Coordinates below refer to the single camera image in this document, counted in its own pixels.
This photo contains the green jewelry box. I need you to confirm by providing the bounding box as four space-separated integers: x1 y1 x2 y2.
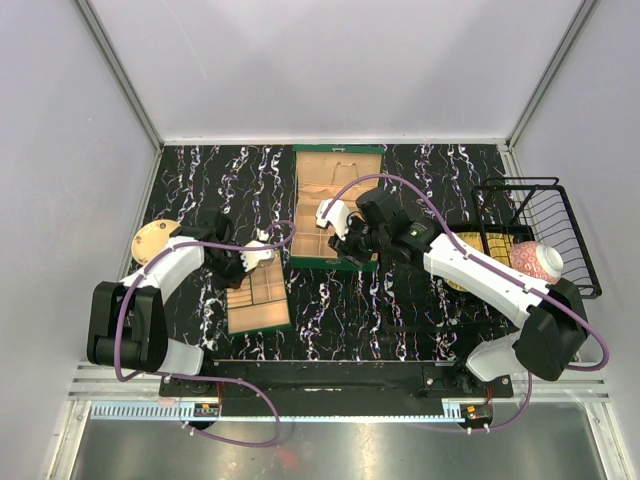
291 145 385 271

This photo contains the black wire dish rack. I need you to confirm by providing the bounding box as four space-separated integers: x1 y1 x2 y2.
472 176 602 299

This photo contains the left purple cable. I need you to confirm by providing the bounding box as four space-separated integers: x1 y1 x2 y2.
114 220 297 446

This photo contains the aluminium rail front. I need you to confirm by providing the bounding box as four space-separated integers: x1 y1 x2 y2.
69 363 610 422

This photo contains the woven bamboo tray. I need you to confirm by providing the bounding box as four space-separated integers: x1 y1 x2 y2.
455 231 514 267

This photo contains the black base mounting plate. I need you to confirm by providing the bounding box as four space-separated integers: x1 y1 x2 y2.
159 359 515 401

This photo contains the beige jewelry tray insert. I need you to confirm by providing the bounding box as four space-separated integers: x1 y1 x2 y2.
227 258 290 335

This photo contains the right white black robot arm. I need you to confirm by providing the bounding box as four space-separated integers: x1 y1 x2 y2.
316 188 588 397

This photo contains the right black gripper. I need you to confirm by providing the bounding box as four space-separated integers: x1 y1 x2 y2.
328 213 389 269

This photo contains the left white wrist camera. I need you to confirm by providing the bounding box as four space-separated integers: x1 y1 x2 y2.
240 230 276 273

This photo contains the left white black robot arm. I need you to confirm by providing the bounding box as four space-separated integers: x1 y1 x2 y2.
87 210 247 396

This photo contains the red patterned ceramic bowl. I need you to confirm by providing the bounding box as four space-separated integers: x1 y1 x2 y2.
509 241 564 284

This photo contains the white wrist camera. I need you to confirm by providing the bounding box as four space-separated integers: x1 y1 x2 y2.
240 230 276 273
315 199 351 240

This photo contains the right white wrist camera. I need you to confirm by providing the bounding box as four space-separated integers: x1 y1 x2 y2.
315 199 351 240

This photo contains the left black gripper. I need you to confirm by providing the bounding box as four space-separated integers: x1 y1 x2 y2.
204 244 256 292

